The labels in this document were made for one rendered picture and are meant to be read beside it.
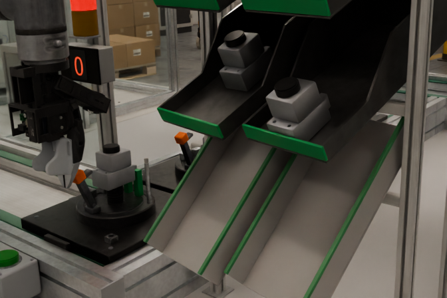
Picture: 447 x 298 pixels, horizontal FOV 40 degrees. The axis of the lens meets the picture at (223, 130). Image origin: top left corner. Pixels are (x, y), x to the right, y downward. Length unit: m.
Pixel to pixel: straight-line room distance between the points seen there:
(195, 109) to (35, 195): 0.62
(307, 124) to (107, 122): 0.66
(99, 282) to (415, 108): 0.50
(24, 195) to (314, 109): 0.84
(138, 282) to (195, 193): 0.17
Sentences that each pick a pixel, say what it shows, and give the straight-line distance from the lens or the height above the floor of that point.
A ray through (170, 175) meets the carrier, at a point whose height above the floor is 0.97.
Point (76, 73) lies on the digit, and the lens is 1.28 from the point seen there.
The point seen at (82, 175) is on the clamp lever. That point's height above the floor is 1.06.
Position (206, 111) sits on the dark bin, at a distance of 0.85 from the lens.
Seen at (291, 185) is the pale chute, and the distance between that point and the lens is 0.85.
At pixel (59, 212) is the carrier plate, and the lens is 1.16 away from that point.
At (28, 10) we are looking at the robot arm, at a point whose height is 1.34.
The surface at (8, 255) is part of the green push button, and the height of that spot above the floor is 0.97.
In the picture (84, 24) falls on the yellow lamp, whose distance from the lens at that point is 1.25.
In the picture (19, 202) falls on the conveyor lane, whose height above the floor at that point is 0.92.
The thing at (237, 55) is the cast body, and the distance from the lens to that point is 0.84.
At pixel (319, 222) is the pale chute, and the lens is 0.82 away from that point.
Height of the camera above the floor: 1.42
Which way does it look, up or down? 17 degrees down
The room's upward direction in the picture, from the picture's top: 2 degrees counter-clockwise
